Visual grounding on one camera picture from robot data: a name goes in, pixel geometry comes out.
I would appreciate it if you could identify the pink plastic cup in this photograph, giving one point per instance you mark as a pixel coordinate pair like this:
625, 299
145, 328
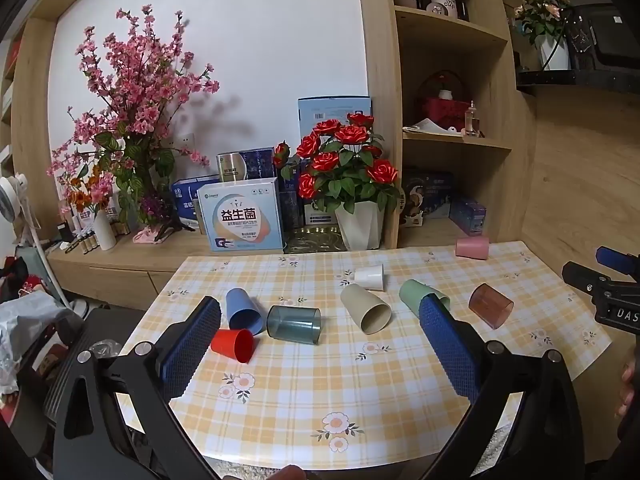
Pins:
472, 248

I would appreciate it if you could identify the white standing fan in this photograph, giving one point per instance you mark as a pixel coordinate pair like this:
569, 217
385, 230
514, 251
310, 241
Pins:
12, 197

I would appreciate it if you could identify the wooden sideboard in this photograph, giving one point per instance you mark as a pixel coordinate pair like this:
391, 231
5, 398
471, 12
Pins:
125, 270

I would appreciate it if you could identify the person's right hand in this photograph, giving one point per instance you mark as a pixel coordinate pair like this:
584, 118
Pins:
630, 385

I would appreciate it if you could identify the grey plastic bag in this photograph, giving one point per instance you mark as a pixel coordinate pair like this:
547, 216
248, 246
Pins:
27, 322

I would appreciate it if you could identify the white and teal box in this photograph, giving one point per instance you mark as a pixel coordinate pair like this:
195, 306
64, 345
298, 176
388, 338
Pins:
240, 217

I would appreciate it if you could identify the purple box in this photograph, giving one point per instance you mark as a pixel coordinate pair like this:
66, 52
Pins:
467, 216

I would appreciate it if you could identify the black shelf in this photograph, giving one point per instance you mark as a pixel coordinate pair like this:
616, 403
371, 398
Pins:
575, 80

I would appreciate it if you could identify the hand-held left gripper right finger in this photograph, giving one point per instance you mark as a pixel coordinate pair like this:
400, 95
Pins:
447, 352

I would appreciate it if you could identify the row of small bottles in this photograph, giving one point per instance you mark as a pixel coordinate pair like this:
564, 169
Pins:
85, 241

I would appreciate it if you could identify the glass perfume bottle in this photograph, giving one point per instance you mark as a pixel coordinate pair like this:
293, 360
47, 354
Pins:
471, 121

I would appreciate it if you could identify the white plastic cup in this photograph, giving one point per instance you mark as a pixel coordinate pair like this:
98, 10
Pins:
370, 276

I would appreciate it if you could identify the small white blue box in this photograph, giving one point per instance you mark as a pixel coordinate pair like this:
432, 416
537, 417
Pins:
319, 216

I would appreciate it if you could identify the yellow checked floral tablecloth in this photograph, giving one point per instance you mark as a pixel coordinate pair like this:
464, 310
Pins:
310, 390

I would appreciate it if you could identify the dark blue illustrated box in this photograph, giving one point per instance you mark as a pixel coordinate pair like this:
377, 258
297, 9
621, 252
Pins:
429, 195

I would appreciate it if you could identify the white vase with orange flowers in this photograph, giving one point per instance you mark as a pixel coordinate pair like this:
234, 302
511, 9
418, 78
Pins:
105, 232

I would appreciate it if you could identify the green plastic cup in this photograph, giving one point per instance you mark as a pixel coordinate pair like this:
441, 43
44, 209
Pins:
417, 294

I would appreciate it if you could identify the large light blue box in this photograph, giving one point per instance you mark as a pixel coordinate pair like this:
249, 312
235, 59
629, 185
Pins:
332, 110

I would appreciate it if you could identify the brown transparent cup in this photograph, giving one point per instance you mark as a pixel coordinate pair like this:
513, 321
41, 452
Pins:
491, 305

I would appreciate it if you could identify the dark blue patterned box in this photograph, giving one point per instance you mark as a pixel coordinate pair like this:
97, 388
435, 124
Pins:
260, 162

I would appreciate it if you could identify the gold patterned tray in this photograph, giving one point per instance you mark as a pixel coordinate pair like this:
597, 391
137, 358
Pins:
315, 241

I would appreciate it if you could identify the blue and white box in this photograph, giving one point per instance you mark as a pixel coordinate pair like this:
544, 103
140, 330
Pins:
186, 200

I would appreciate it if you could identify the dark teal transparent cup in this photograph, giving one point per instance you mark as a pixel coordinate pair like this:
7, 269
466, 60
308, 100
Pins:
293, 323

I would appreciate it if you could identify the pink artificial blossom tree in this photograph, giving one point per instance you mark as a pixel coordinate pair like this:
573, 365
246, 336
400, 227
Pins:
135, 110

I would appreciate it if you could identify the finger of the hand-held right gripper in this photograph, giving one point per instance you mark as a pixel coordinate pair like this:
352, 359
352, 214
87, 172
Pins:
617, 260
580, 277

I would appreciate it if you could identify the tall dark blue box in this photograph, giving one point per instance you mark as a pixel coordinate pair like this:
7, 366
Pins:
290, 207

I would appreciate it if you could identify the peach roses in white pot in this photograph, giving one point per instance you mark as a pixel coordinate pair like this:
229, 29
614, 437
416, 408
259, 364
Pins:
554, 55

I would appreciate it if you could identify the white wall socket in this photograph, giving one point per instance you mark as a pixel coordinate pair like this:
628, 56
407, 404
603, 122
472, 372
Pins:
186, 141

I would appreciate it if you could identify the red gift basket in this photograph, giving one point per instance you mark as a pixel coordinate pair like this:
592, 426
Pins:
444, 105

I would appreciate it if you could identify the wooden shelf unit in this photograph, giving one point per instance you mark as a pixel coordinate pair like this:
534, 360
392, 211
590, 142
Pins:
380, 60

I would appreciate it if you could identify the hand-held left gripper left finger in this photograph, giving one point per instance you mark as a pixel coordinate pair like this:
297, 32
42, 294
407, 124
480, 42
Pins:
192, 347

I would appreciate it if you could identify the blue plastic cup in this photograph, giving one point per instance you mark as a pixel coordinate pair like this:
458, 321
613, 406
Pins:
243, 310

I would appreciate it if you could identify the beige plastic cup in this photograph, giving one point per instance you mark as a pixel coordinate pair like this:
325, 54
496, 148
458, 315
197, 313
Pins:
365, 308

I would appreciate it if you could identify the red plastic cup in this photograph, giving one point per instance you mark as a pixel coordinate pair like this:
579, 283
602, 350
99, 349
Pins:
235, 345

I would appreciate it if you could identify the red roses in white pot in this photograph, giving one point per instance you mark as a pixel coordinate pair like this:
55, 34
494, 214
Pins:
357, 225

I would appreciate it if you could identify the black appliance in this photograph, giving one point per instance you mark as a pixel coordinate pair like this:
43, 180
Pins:
607, 35

